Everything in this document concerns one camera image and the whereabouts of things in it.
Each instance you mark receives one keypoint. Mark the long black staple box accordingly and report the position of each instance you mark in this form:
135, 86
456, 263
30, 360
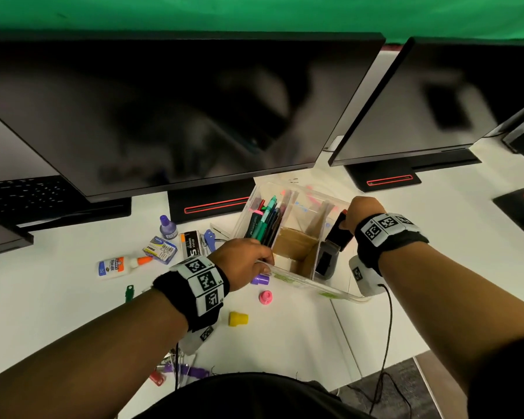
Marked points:
191, 244

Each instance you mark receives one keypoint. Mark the black keyboard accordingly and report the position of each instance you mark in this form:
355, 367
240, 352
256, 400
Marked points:
30, 196
91, 215

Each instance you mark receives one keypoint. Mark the person's right forearm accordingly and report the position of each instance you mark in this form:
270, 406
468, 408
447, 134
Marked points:
454, 309

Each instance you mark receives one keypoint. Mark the person's left hand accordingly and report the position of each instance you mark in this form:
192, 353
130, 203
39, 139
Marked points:
242, 261

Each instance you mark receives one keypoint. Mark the pink stamp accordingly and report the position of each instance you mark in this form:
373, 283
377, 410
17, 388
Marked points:
265, 297

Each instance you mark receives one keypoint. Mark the black stapler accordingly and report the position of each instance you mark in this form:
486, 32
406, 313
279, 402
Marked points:
327, 257

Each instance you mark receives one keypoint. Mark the white glue bottle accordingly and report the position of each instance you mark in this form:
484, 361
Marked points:
113, 267

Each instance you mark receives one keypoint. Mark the person's right hand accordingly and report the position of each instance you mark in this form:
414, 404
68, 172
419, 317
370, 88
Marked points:
362, 209

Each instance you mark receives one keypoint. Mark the person's left forearm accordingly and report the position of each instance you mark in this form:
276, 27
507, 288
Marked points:
78, 357

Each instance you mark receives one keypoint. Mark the purple ink bottle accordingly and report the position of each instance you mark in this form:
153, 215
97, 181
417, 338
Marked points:
168, 229

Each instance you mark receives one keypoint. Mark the bundle of pens and markers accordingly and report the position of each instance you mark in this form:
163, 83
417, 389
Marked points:
264, 222

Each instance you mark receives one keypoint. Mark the white desk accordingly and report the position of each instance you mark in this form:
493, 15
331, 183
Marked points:
288, 340

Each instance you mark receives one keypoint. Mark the clear plastic storage box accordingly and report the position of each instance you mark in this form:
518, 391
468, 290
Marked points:
288, 274

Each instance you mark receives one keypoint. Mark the purple plastic clip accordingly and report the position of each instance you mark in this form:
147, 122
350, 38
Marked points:
192, 372

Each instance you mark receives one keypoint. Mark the purple stamp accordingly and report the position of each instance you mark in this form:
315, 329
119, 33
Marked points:
260, 280

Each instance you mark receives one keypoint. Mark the person's black clothing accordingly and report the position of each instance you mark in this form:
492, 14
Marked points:
253, 397

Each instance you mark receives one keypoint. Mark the yellow stamp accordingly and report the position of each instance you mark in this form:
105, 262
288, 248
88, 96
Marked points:
238, 319

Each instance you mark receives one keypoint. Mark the blue staple remover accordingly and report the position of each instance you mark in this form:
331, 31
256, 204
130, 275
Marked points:
209, 239

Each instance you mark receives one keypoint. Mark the green backdrop cloth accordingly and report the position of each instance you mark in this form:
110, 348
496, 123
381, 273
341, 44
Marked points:
244, 15

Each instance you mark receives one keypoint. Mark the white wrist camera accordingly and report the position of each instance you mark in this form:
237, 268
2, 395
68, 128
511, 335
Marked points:
364, 277
198, 338

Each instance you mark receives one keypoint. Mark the black marker wristband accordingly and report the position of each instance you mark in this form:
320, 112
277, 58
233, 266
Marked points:
388, 239
192, 292

